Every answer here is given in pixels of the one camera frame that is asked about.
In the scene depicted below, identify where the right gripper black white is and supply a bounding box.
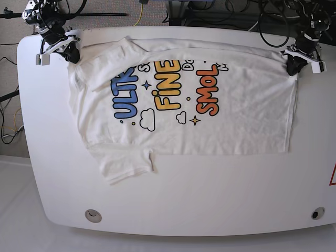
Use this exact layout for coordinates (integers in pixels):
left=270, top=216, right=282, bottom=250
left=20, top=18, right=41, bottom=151
left=37, top=25, right=80, bottom=64

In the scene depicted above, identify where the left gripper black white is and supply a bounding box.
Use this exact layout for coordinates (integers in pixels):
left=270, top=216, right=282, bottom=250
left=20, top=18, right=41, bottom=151
left=281, top=30, right=321, bottom=76

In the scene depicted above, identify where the white printed T-shirt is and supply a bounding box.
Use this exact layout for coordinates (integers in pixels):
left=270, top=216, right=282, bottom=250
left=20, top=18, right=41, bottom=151
left=68, top=38, right=297, bottom=184

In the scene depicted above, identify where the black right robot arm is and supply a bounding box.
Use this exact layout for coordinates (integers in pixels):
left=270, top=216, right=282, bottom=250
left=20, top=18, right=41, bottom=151
left=22, top=1, right=80, bottom=66

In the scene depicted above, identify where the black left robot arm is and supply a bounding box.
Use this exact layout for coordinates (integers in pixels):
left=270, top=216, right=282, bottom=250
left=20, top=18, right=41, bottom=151
left=282, top=1, right=332, bottom=76

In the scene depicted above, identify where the black tripod pole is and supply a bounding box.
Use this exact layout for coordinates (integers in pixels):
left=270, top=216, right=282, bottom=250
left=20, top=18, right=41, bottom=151
left=1, top=10, right=128, bottom=20

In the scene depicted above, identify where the right table grommet hole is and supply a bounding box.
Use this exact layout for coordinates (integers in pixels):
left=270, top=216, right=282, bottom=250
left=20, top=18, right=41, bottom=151
left=311, top=207, right=325, bottom=220

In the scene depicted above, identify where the table grommet hole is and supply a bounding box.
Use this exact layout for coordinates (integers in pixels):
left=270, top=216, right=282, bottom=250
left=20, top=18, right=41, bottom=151
left=311, top=207, right=325, bottom=220
left=85, top=209, right=102, bottom=223

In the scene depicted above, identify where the left table grommet hole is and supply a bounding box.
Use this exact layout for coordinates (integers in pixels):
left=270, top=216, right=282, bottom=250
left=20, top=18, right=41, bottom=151
left=85, top=209, right=102, bottom=223

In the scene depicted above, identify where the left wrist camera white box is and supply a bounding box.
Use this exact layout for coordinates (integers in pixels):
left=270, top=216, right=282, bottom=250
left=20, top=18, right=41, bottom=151
left=311, top=61, right=327, bottom=74

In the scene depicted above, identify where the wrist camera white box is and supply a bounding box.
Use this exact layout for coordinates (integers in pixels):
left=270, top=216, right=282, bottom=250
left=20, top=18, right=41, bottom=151
left=35, top=54, right=50, bottom=66
left=311, top=61, right=327, bottom=74

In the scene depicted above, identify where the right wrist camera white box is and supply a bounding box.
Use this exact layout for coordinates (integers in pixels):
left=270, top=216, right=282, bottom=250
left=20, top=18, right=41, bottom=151
left=35, top=54, right=50, bottom=66

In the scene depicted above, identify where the black cables bundle top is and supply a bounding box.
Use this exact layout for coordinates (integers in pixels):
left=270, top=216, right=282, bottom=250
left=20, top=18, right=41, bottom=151
left=162, top=0, right=302, bottom=48

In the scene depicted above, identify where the black floor cable left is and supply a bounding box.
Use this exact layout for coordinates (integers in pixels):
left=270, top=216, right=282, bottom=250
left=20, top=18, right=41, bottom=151
left=0, top=56, right=25, bottom=144

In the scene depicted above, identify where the yellow cable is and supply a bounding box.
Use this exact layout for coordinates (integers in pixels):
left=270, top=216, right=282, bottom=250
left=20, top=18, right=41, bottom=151
left=133, top=0, right=148, bottom=27

